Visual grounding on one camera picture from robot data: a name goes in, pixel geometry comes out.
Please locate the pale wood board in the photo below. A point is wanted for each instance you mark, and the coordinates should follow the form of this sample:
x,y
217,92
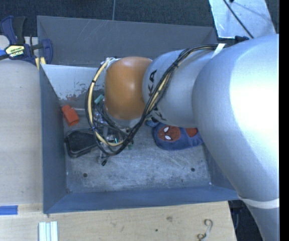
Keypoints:
x,y
16,134

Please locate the grey metal bin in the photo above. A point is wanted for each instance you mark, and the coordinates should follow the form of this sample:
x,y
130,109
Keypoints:
x,y
139,169

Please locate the black flat pouch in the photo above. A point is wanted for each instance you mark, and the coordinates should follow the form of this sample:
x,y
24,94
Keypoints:
x,y
80,142

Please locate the blue plush toy red face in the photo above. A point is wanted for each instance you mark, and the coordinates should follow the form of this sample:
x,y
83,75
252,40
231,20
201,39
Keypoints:
x,y
177,140

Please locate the small metal hook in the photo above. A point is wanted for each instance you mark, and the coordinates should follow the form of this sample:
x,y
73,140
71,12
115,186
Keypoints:
x,y
207,228

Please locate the red-orange small block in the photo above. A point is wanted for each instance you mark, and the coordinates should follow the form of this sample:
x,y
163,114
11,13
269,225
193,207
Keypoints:
x,y
70,115

